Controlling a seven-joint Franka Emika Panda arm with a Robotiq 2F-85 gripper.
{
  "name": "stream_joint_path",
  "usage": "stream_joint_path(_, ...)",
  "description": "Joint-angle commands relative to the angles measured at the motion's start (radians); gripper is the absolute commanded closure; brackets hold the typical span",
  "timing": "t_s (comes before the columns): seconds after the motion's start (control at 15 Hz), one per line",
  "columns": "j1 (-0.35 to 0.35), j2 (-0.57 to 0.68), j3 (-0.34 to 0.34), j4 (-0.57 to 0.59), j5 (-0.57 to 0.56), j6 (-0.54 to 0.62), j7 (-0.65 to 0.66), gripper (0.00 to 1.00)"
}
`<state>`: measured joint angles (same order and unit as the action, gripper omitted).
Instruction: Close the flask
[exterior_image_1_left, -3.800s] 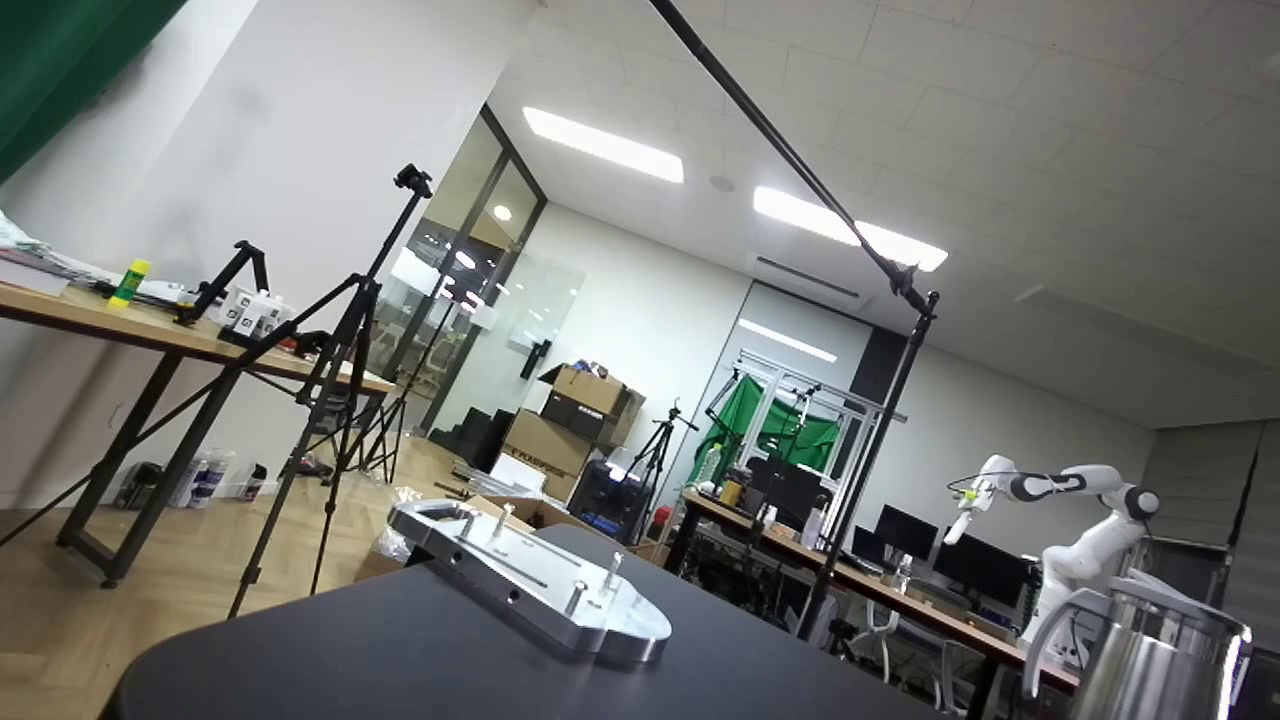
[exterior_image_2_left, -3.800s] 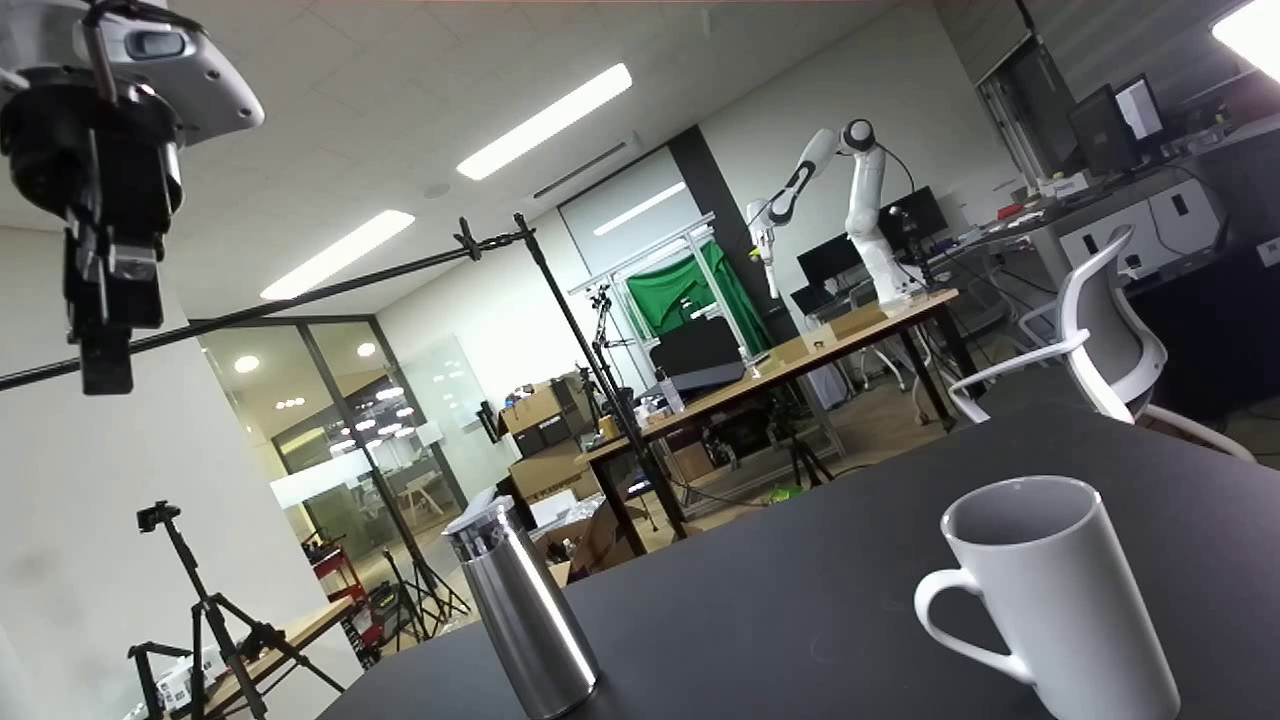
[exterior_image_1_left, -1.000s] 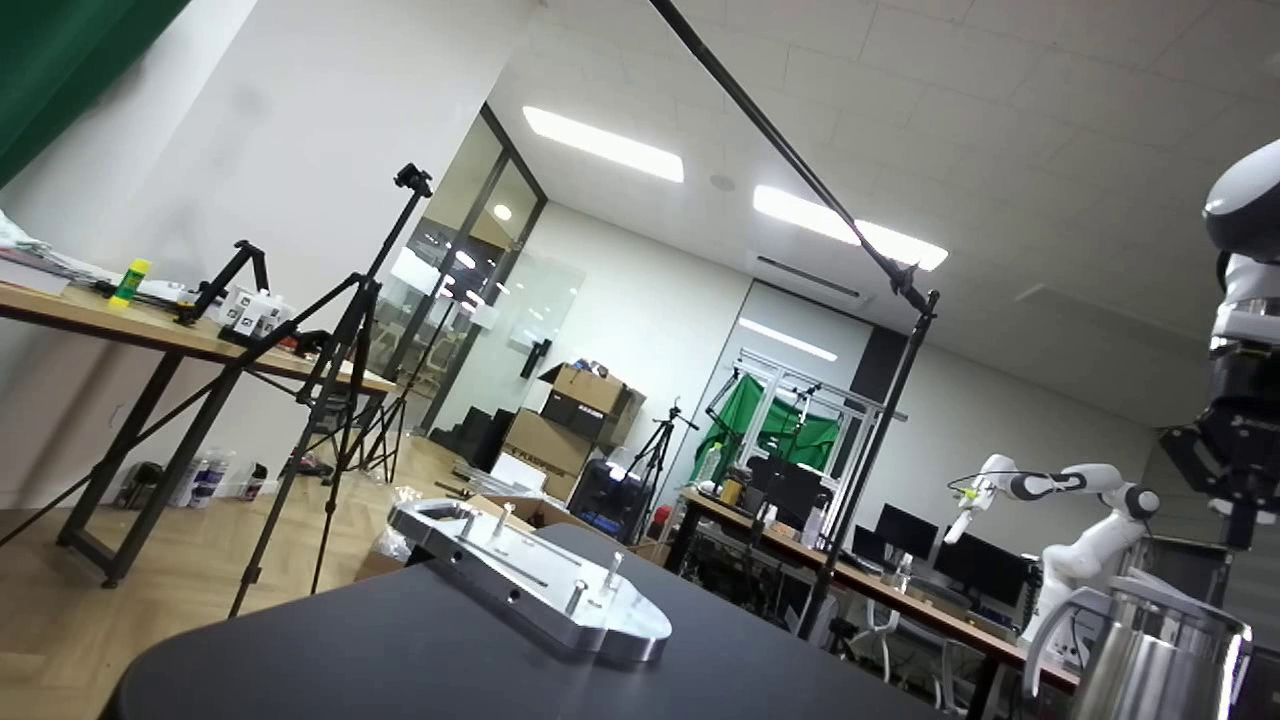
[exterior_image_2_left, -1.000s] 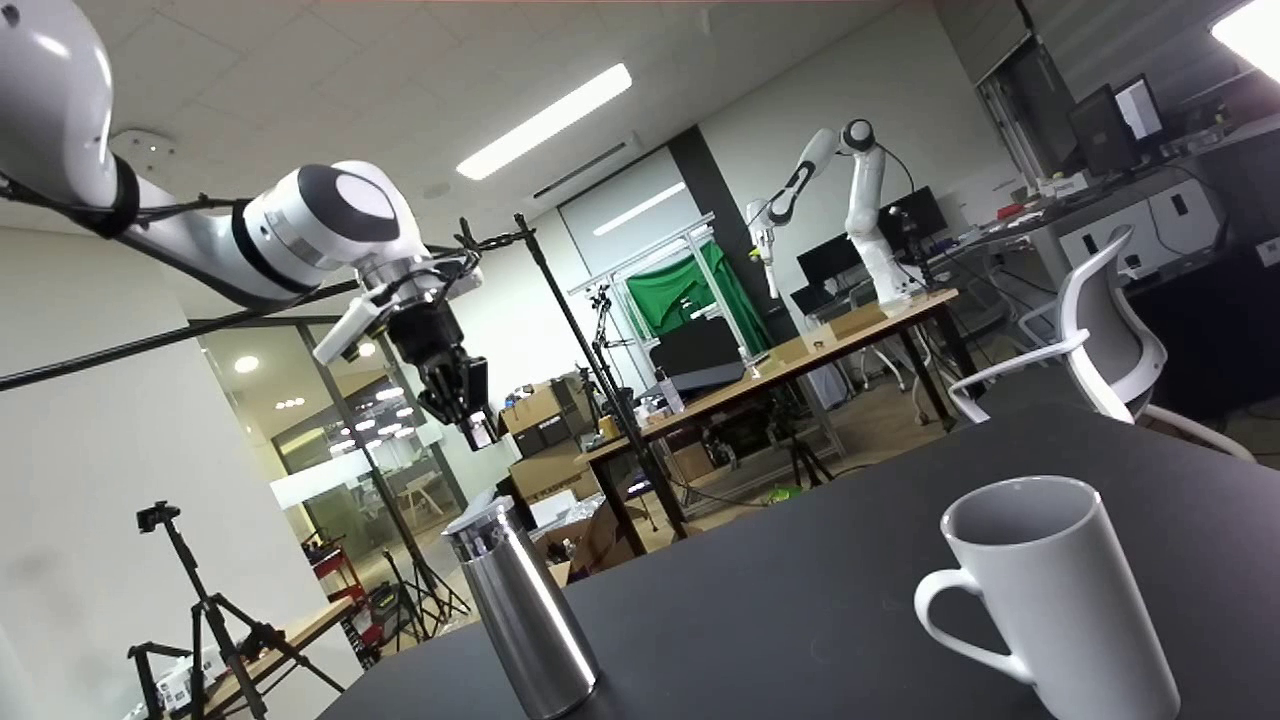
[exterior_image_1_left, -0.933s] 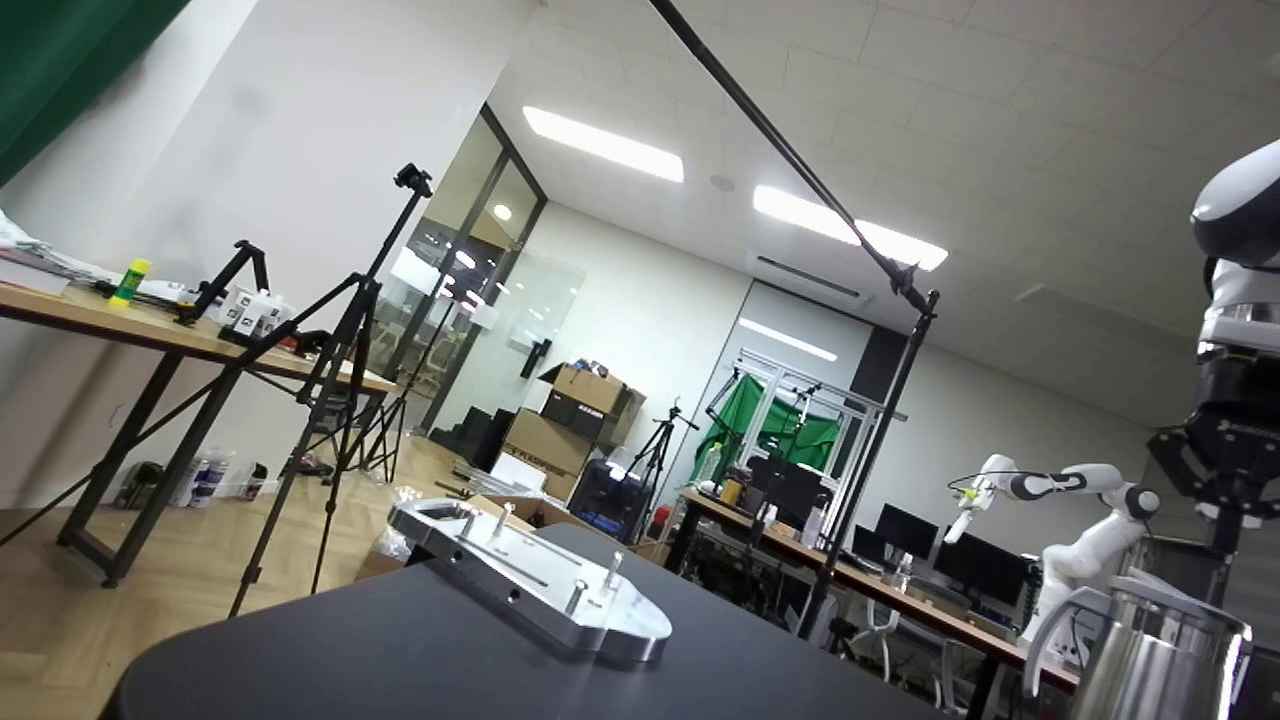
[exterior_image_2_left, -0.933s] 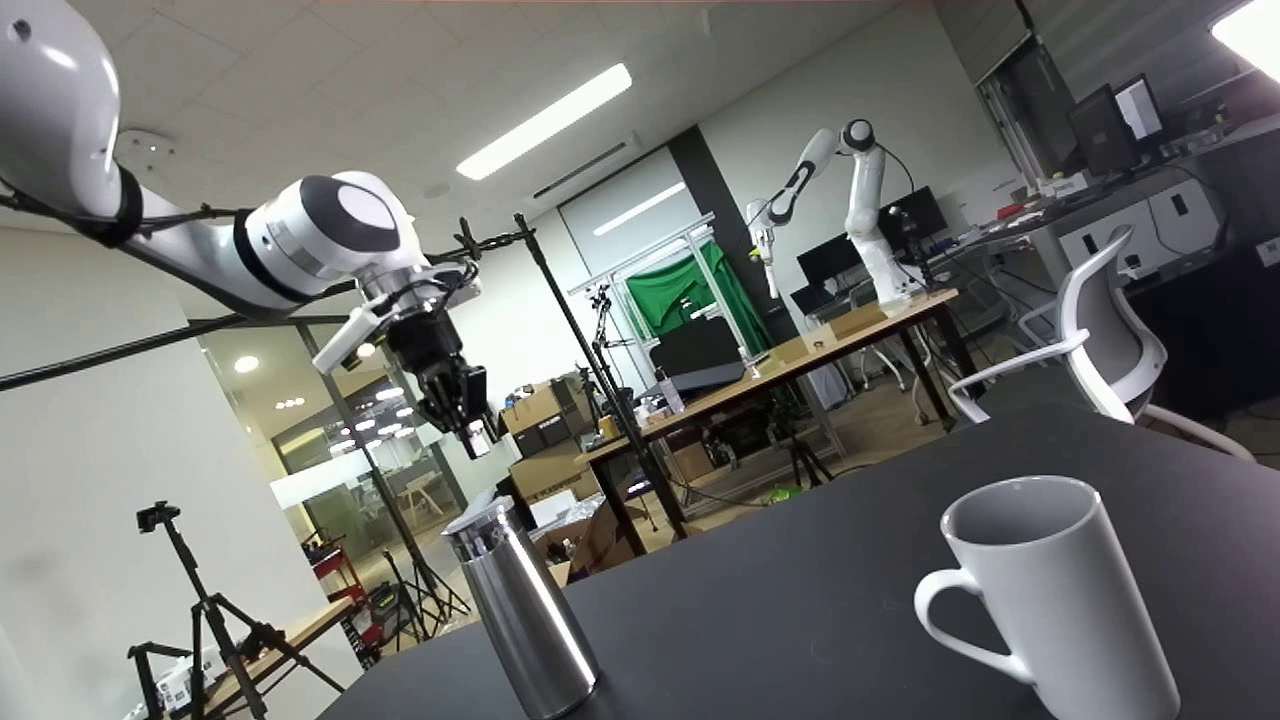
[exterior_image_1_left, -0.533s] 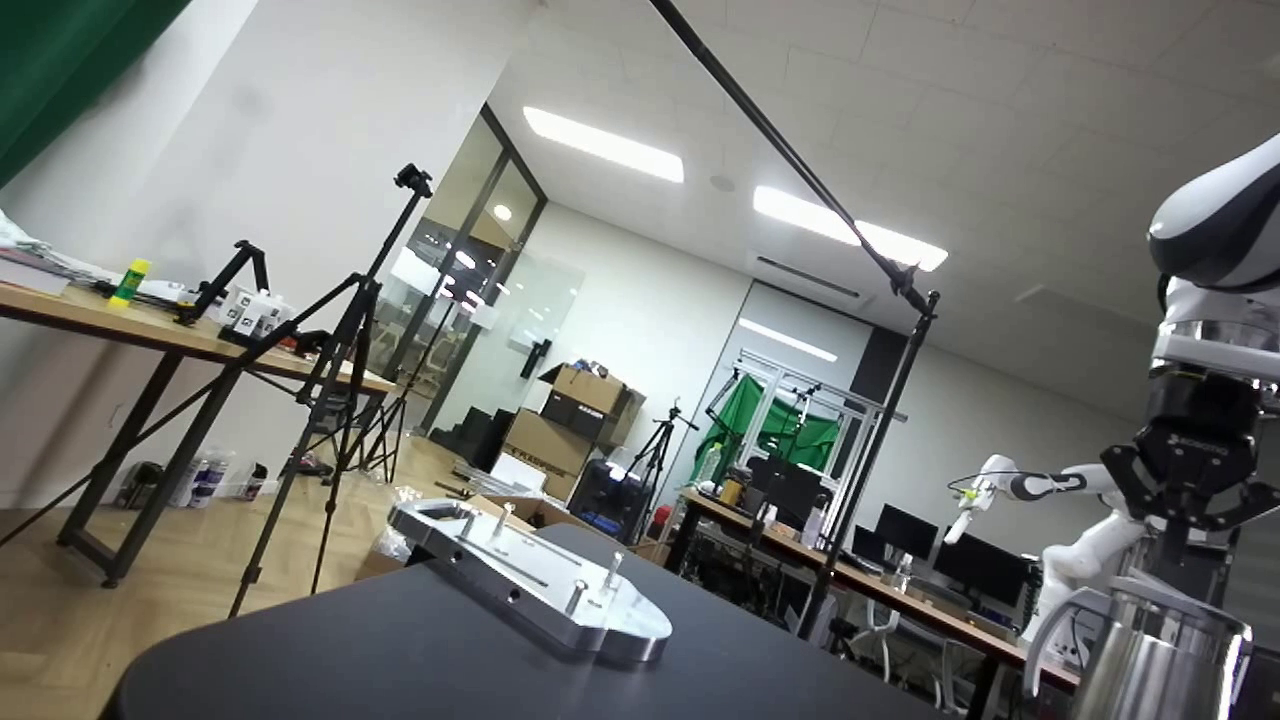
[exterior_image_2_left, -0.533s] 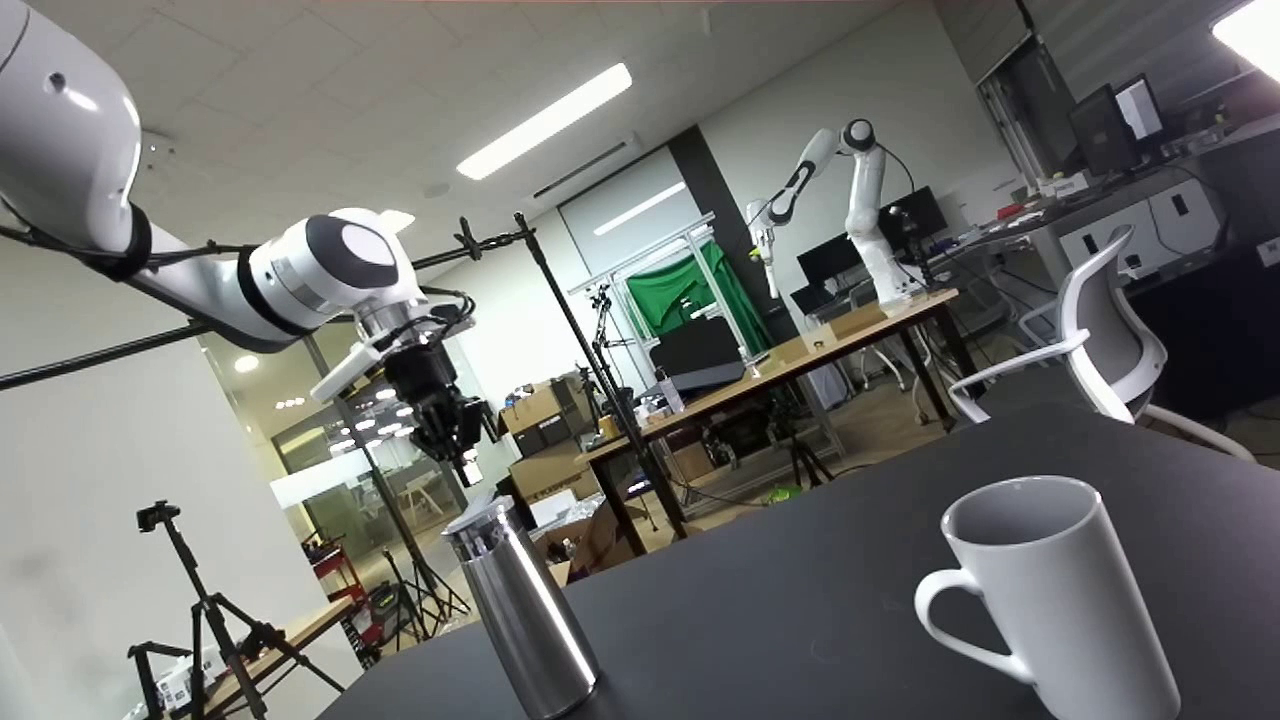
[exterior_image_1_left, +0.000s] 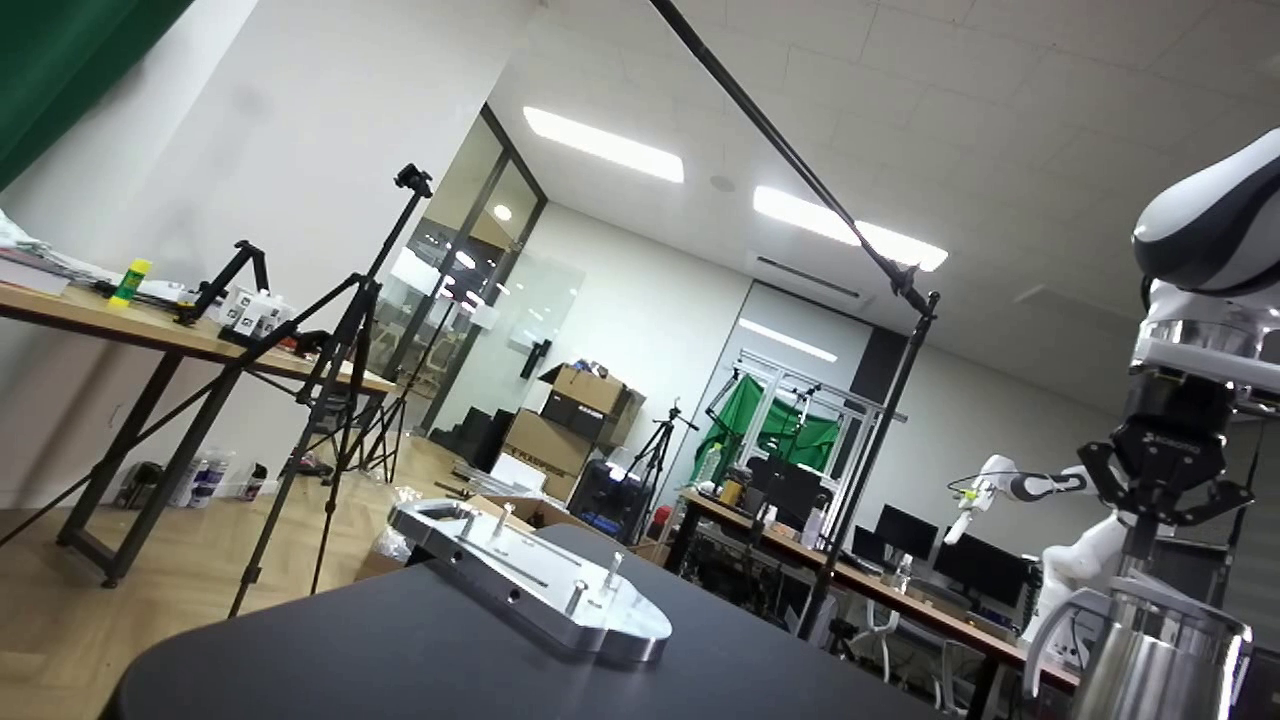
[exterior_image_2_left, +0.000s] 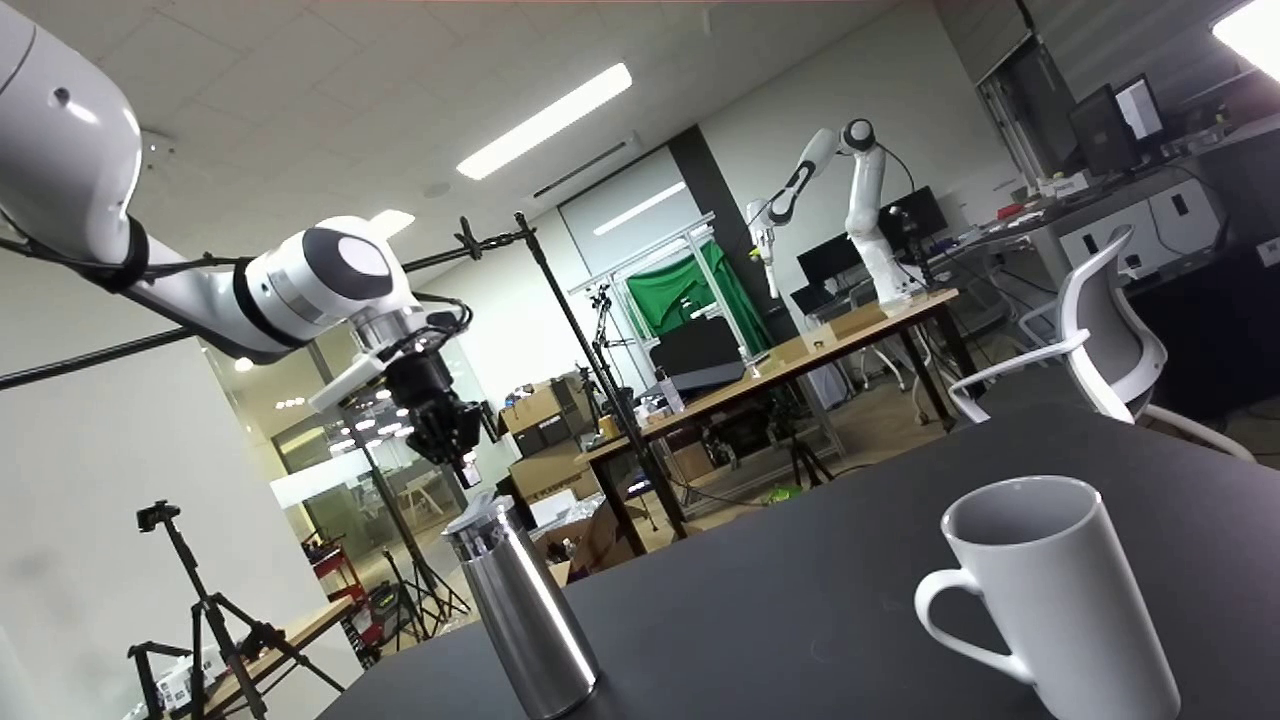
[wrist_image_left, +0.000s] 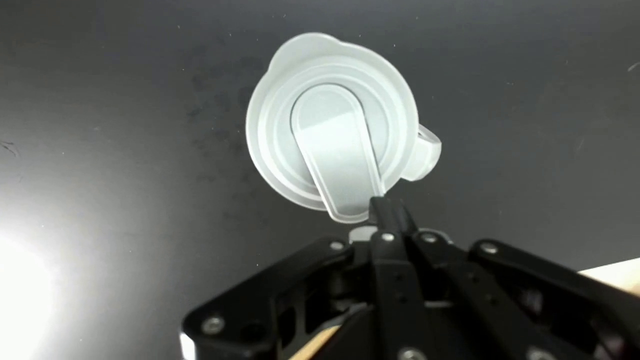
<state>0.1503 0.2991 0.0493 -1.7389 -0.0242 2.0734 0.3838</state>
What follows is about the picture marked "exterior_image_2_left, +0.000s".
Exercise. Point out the lit monitor on shelf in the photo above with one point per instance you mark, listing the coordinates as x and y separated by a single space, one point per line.
1140 111

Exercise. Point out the cardboard box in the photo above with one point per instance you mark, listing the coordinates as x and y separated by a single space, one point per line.
544 410
550 475

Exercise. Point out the wrist camera mount plate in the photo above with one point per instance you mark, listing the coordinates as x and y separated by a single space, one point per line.
358 381

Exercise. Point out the white ceramic mug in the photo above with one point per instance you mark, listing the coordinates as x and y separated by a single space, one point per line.
1065 625

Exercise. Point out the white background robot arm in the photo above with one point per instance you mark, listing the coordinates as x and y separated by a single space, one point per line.
868 212

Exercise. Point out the stainless steel flask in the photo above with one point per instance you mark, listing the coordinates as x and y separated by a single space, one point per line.
524 625

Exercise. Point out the bright ceiling light panel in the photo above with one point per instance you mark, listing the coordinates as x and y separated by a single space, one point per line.
1257 33

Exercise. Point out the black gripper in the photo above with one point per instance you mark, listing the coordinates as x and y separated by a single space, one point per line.
439 406

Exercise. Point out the black boom stand pole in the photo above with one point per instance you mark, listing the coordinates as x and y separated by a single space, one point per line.
585 362

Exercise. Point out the white office chair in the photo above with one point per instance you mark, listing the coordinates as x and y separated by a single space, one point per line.
1113 345

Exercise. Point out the black tripod with camera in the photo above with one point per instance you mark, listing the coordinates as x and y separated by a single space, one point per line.
204 617

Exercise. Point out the black computer monitor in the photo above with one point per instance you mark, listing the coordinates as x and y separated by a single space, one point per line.
828 262
914 222

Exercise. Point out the green screen backdrop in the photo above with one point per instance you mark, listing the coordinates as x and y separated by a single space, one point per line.
681 294

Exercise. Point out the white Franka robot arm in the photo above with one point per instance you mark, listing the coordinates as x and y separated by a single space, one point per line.
83 147

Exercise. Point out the long wooden desk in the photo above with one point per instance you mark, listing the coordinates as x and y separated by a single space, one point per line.
803 355

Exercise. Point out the white cabinet unit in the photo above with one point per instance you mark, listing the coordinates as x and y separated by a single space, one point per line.
1144 225

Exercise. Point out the black light stand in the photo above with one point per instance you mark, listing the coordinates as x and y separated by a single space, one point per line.
406 547

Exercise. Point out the long ceiling light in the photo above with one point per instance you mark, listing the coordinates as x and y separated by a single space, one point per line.
544 121
392 222

